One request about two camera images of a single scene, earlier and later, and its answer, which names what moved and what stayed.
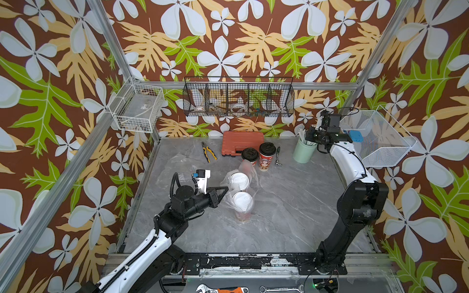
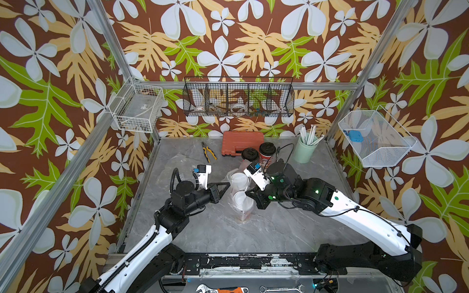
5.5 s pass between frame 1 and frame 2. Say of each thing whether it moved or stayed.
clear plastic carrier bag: stayed
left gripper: stayed
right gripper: moved
